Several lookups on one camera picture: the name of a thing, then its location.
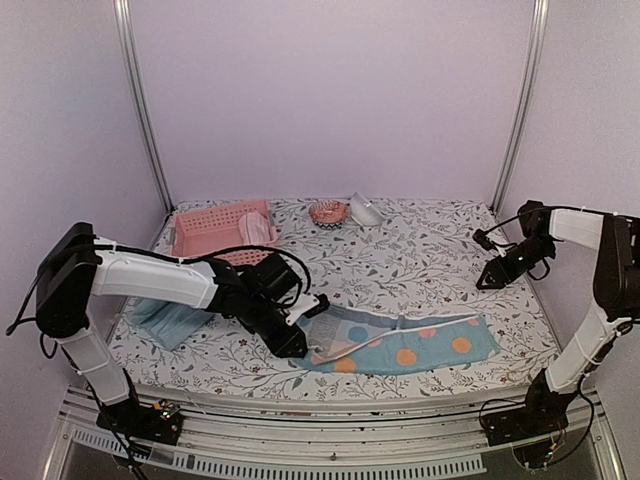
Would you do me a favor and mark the left aluminium frame post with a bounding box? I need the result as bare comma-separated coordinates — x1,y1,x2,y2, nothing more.
113,0,174,213

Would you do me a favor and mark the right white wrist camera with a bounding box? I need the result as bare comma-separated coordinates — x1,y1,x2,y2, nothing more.
472,229,515,256

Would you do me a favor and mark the front aluminium rail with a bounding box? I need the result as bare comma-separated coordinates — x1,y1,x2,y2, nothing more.
47,384,626,480

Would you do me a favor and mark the right aluminium frame post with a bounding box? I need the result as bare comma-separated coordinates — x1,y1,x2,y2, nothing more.
491,0,550,214

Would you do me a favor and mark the pink plastic basket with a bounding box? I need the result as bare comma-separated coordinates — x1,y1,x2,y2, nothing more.
171,200,278,258

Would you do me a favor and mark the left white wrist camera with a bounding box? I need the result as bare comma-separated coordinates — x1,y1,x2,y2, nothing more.
285,294,330,326

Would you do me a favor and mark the floral table mat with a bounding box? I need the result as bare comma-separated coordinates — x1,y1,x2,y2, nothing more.
109,199,558,402

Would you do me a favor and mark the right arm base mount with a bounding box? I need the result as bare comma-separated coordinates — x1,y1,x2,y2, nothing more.
479,372,577,446

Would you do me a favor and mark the pink terry towel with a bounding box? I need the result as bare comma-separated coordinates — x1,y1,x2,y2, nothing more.
238,211,271,245

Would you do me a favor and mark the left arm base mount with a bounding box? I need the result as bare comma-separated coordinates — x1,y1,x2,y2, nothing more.
97,387,184,446

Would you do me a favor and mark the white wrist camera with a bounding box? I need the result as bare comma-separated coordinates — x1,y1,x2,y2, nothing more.
285,294,330,326
472,229,515,256

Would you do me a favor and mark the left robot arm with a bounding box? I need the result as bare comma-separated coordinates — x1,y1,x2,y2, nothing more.
35,222,329,434

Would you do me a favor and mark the aluminium frame post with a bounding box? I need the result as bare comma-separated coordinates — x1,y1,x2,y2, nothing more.
113,0,174,213
491,0,550,214

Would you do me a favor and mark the plain teal folded towel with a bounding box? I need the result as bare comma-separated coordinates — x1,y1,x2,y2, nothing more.
126,299,214,350

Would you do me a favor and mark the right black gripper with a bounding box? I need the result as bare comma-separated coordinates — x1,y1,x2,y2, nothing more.
478,237,556,290

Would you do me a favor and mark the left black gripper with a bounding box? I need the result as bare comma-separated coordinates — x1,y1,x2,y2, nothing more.
242,295,310,359

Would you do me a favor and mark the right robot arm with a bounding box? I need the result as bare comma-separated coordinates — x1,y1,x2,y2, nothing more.
472,200,639,436

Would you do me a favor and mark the blue patterned towel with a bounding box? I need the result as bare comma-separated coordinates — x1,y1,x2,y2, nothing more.
292,306,500,376

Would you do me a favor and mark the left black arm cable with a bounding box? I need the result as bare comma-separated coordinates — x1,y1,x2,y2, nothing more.
4,239,311,336

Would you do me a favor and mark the red patterned bowl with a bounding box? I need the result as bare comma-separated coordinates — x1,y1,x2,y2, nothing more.
309,199,349,230

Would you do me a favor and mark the white tipped bowl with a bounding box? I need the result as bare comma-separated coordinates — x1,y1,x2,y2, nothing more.
349,192,384,227

